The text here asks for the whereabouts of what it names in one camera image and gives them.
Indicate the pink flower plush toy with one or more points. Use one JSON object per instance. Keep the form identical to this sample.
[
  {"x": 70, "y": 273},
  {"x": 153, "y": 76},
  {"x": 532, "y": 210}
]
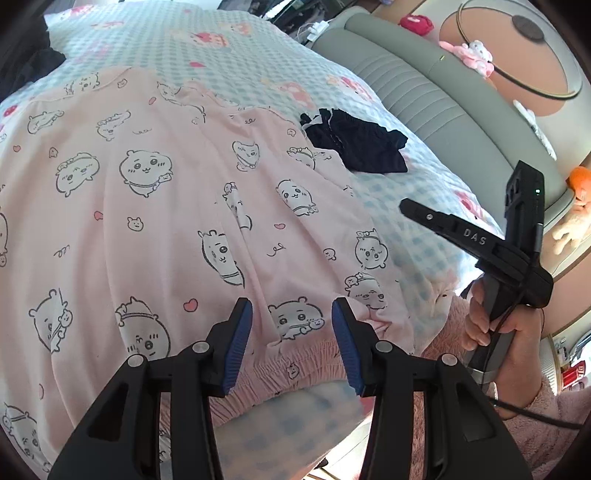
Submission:
[{"x": 471, "y": 55}]

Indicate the orange plush toy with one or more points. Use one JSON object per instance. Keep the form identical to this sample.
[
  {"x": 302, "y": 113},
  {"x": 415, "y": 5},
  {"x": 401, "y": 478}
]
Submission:
[{"x": 581, "y": 182}]

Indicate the black crumpled garment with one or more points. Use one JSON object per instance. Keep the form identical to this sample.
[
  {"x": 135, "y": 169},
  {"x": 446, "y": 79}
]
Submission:
[{"x": 27, "y": 69}]

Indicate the person's right forearm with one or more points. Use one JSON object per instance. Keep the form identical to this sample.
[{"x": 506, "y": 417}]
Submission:
[{"x": 554, "y": 415}]

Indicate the checked cartoon print blanket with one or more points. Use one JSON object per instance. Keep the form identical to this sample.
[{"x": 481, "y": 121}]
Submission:
[{"x": 258, "y": 60}]

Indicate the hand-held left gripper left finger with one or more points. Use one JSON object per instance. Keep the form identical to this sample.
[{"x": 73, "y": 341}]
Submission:
[{"x": 235, "y": 346}]

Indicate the red plush toy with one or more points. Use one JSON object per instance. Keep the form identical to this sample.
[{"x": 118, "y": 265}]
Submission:
[{"x": 415, "y": 23}]

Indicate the pink printed pajama pants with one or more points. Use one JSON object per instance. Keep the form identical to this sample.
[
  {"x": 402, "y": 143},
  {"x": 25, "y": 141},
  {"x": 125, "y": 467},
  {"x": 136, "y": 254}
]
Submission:
[{"x": 161, "y": 230}]

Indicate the person's right hand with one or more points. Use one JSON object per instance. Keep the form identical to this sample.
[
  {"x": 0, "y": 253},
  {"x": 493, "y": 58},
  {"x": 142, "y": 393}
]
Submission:
[{"x": 475, "y": 323}]

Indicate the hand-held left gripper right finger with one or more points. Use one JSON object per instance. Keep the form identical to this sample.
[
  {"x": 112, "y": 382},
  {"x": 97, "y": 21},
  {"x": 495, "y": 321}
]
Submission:
[{"x": 346, "y": 346}]

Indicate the cream plush toy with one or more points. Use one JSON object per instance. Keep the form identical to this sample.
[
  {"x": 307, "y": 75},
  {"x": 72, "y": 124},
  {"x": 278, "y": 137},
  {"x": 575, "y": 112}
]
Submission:
[{"x": 572, "y": 228}]

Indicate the white power strip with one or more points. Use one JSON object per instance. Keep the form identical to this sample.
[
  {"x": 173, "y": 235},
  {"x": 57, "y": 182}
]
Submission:
[{"x": 316, "y": 30}]

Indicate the round peach wall panel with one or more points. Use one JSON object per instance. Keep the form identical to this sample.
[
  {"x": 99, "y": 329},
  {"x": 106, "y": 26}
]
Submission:
[{"x": 498, "y": 69}]

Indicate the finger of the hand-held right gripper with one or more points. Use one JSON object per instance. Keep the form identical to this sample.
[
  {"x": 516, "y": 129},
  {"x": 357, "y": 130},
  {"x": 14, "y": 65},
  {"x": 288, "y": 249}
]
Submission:
[{"x": 427, "y": 216}]

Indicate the grey padded headboard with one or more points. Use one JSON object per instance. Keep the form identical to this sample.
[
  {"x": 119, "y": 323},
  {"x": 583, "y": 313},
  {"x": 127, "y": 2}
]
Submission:
[{"x": 415, "y": 92}]

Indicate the folded navy garment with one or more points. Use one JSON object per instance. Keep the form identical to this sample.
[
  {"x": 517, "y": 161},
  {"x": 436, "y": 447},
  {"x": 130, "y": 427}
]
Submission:
[{"x": 360, "y": 147}]

